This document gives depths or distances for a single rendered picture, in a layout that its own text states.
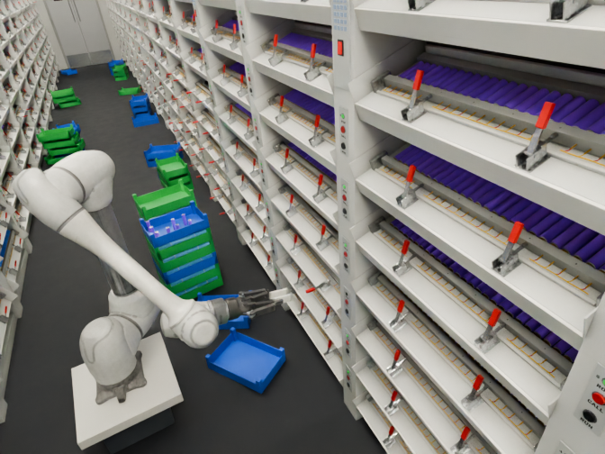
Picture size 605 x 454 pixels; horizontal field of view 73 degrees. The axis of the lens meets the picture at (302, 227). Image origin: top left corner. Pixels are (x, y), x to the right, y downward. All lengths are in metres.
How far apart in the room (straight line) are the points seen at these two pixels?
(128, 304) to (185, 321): 0.51
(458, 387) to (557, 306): 0.41
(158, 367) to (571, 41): 1.63
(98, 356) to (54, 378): 0.72
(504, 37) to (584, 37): 0.11
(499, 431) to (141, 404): 1.19
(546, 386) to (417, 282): 0.33
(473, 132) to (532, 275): 0.26
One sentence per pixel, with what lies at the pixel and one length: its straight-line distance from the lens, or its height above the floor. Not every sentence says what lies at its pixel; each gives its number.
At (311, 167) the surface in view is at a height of 0.92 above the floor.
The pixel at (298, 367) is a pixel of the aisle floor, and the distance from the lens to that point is 1.96.
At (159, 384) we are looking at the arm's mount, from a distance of 1.74.
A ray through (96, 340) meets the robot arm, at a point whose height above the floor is 0.50.
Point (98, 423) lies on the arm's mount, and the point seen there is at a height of 0.24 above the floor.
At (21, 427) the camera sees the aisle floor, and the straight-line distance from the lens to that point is 2.23.
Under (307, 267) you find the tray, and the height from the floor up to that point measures 0.49.
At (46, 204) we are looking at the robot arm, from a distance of 1.35.
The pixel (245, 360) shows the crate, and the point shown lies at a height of 0.00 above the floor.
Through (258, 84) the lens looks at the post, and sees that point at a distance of 1.63.
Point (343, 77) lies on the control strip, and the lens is 1.00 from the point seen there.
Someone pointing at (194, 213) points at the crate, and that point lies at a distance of 2.36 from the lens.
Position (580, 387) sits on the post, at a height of 0.98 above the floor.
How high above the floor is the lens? 1.53
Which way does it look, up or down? 33 degrees down
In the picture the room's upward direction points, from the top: 5 degrees counter-clockwise
